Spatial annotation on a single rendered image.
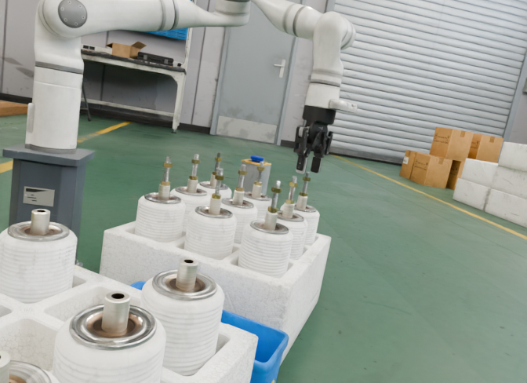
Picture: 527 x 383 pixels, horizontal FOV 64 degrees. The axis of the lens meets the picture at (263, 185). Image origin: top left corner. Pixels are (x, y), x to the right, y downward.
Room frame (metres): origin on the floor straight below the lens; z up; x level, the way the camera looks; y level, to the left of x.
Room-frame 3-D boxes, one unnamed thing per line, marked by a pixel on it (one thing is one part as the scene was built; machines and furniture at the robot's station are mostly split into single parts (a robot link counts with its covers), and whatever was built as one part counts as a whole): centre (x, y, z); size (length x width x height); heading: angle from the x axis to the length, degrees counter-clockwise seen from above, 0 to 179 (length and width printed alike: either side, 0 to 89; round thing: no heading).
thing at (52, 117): (0.91, 0.47, 0.39); 0.09 x 0.09 x 0.17; 11
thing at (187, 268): (0.46, 0.07, 0.26); 0.02 x 0.02 x 0.03
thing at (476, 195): (3.44, -1.85, 0.09); 0.39 x 0.39 x 0.18; 11
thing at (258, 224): (0.77, -0.03, 0.25); 0.08 x 0.08 x 0.01
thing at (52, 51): (0.91, 0.47, 0.54); 0.09 x 0.09 x 0.17; 42
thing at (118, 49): (5.30, 1.94, 0.87); 0.40 x 0.30 x 0.23; 87
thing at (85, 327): (0.35, 0.11, 0.25); 0.08 x 0.08 x 0.01
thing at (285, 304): (0.92, 0.05, 0.09); 0.39 x 0.39 x 0.18; 72
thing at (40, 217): (0.55, 0.29, 0.26); 0.02 x 0.02 x 0.03
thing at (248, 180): (1.22, 0.03, 0.16); 0.07 x 0.07 x 0.31; 72
